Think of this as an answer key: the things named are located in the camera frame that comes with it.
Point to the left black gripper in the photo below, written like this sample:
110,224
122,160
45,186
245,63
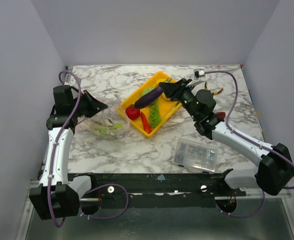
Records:
95,105

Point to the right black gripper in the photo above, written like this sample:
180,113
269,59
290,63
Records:
177,91

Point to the celery stalk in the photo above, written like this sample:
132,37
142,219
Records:
109,131

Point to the clear zip top bag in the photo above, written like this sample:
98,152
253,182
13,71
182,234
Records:
106,124

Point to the purple eggplant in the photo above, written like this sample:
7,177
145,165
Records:
149,98

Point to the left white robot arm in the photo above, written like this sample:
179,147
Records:
56,196

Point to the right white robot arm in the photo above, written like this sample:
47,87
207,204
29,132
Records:
273,161

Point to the red utility knife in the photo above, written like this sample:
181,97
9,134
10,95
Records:
221,114

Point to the yellow banana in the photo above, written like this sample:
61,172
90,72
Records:
168,80

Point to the green lettuce leaf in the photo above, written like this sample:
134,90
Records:
154,116

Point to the red tomato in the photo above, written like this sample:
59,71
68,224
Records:
132,112

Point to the yellow plastic tray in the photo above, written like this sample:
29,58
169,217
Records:
166,107

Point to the green cabbage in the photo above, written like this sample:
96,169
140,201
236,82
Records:
147,90

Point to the clear plastic screw box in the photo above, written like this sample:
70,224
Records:
196,157

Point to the red chili pepper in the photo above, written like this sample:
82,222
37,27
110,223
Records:
145,123

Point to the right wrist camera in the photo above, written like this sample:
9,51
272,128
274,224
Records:
199,77

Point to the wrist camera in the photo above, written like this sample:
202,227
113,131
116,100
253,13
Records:
71,81
199,77

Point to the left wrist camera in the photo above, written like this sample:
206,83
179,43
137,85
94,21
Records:
71,81

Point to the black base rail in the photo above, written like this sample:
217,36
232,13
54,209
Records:
160,190

